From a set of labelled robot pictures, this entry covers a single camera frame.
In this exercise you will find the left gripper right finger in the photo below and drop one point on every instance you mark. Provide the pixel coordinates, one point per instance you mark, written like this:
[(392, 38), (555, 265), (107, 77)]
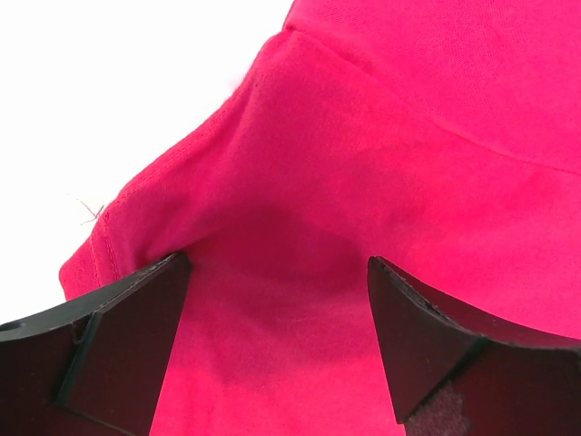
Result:
[(453, 369)]

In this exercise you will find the red t-shirt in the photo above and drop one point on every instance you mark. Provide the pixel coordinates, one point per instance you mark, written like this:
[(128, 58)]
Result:
[(443, 136)]

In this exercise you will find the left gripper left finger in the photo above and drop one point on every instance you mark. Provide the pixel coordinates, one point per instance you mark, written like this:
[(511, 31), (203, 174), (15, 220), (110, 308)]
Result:
[(94, 365)]

